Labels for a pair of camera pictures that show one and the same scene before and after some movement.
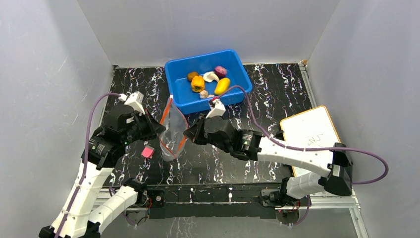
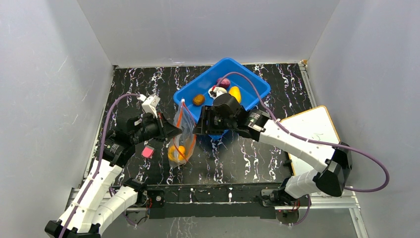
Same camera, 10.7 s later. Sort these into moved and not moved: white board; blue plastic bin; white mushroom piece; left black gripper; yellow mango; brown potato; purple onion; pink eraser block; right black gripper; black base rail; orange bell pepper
Moved: right black gripper; white mushroom piece; yellow mango; orange bell pepper; blue plastic bin; left black gripper; brown potato; purple onion
Not moved: pink eraser block; white board; black base rail
